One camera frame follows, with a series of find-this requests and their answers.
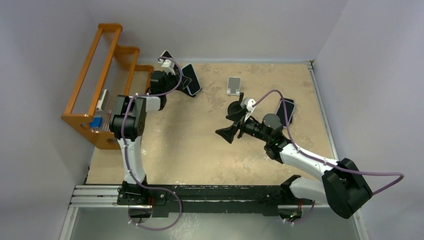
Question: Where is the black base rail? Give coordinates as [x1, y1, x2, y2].
[117, 181, 312, 218]

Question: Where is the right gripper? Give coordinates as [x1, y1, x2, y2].
[216, 108, 271, 144]

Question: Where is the orange wooden rack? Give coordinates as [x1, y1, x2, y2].
[61, 23, 154, 150]

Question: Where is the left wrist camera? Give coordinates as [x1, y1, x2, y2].
[158, 59, 176, 76]

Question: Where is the black round base stand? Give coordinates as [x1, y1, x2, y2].
[227, 92, 246, 116]

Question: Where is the silver phone stand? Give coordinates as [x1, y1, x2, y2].
[226, 76, 242, 96]

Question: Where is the white item in rack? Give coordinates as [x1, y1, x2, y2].
[95, 89, 109, 112]

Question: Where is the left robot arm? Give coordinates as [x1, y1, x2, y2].
[109, 70, 201, 205]

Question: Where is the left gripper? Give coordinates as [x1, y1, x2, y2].
[161, 69, 190, 96]

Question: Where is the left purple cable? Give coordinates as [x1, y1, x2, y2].
[119, 56, 183, 231]

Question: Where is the aluminium frame rail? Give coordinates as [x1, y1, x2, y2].
[60, 185, 369, 240]

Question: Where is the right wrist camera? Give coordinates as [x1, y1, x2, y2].
[240, 97, 257, 122]

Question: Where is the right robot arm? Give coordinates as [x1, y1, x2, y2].
[215, 107, 374, 219]

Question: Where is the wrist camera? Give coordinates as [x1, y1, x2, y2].
[158, 59, 176, 76]
[240, 97, 257, 122]

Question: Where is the white smartphone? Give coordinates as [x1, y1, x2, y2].
[158, 50, 173, 63]

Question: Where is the blue block in rack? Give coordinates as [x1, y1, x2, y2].
[89, 117, 103, 129]

